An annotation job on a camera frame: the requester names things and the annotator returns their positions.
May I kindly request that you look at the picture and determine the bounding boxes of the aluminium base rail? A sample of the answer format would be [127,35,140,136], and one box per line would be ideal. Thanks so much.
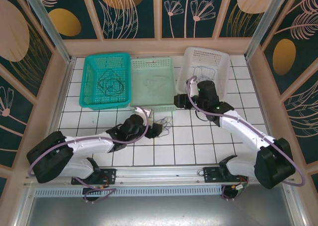
[23,162,296,187]

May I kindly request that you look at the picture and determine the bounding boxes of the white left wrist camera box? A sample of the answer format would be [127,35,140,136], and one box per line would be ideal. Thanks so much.
[134,106,152,118]

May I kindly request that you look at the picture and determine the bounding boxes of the teal plastic basket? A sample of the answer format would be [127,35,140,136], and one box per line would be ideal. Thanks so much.
[79,52,132,111]

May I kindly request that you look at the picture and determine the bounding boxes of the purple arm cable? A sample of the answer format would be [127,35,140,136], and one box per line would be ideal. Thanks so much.
[185,76,306,201]
[27,107,151,204]

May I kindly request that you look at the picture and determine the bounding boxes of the grey slotted cable duct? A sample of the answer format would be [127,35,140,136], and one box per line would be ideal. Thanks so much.
[34,186,223,197]

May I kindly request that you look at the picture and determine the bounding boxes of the thin grey cable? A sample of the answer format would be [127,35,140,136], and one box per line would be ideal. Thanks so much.
[159,116,173,138]

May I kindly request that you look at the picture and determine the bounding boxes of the metal sheet panel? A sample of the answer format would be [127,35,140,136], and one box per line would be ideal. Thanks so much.
[14,183,305,226]

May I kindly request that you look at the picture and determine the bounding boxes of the white plastic basket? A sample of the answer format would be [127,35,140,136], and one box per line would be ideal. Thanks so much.
[175,46,231,102]

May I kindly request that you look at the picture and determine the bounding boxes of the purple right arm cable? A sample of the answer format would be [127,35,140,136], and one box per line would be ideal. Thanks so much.
[185,76,306,201]

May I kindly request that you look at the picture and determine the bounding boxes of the thin white cable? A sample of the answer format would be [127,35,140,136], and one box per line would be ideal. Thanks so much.
[154,74,172,95]
[145,77,160,97]

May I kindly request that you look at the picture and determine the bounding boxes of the aluminium frame post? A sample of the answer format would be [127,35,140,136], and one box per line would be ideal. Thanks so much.
[244,0,296,60]
[21,0,73,63]

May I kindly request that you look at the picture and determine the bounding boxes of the light green plastic tray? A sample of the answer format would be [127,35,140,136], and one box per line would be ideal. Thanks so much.
[129,57,179,114]

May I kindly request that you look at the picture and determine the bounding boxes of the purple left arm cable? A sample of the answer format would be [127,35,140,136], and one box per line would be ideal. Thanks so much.
[27,107,151,204]

